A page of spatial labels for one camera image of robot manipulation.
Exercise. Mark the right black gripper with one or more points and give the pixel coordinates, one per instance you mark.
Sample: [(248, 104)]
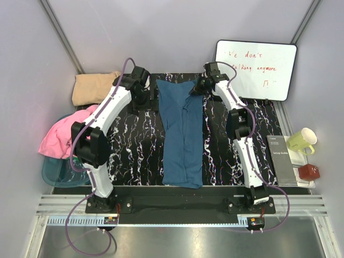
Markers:
[(203, 92)]

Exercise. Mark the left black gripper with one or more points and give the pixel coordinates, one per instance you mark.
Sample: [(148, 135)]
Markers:
[(150, 105)]

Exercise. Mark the blue t shirt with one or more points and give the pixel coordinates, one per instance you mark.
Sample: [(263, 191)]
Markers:
[(182, 117)]

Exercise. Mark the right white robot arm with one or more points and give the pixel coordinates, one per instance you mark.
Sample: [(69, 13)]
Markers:
[(240, 127)]

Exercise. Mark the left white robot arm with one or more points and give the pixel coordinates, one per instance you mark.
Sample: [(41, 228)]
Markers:
[(89, 142)]

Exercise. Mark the white paper stack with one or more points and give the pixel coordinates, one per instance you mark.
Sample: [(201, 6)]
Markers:
[(299, 159)]

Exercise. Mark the black marble pattern mat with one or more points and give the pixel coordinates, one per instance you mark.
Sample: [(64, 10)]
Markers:
[(136, 143)]

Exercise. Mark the folded beige t shirt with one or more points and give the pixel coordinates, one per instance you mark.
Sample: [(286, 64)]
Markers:
[(92, 88)]

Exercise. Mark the white whiteboard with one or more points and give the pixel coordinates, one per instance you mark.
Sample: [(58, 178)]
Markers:
[(264, 70)]

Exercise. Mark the pink t shirt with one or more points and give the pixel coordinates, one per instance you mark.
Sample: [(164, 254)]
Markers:
[(57, 142)]

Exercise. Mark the grey setup guide booklet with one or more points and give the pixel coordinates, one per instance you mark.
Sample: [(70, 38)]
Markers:
[(283, 167)]

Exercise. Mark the yellow green mug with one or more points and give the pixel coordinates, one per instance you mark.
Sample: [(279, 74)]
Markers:
[(302, 141)]

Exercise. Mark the teal plastic basket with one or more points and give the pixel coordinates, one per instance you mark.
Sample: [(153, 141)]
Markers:
[(59, 173)]

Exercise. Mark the red brown box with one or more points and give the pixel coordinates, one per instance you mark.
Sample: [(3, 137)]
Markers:
[(308, 172)]

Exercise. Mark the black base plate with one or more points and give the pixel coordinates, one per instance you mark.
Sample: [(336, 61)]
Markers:
[(230, 199)]

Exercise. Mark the aluminium rail frame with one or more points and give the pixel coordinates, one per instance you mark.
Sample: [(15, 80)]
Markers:
[(299, 228)]

